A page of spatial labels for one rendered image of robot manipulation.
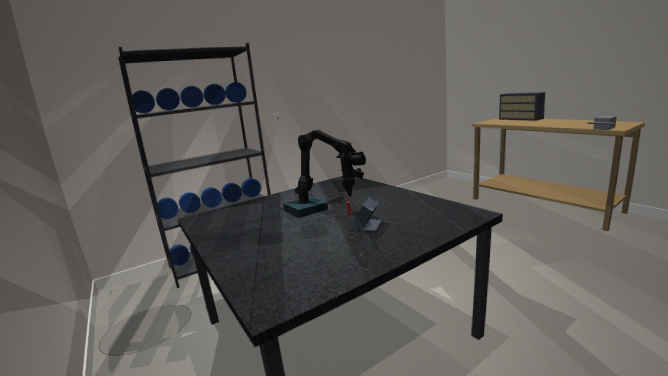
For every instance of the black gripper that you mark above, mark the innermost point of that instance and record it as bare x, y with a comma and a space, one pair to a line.
348, 181

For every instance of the dark grey sloped panel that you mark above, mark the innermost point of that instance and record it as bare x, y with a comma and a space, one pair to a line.
363, 220

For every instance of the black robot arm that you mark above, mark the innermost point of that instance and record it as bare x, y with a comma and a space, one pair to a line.
347, 155

